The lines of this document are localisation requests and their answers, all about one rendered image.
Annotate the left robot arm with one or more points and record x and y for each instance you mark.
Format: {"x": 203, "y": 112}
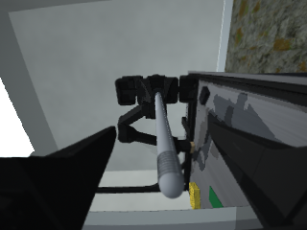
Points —
{"x": 128, "y": 134}

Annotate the yellow sponge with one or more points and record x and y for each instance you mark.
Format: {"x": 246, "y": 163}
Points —
{"x": 195, "y": 200}

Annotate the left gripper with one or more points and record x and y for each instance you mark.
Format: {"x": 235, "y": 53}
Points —
{"x": 186, "y": 92}

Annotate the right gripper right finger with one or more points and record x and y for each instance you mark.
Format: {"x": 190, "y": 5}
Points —
{"x": 272, "y": 175}

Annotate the green flat rectangular plate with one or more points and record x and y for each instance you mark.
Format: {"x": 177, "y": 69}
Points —
{"x": 214, "y": 200}

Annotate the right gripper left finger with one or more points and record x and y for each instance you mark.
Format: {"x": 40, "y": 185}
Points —
{"x": 64, "y": 182}

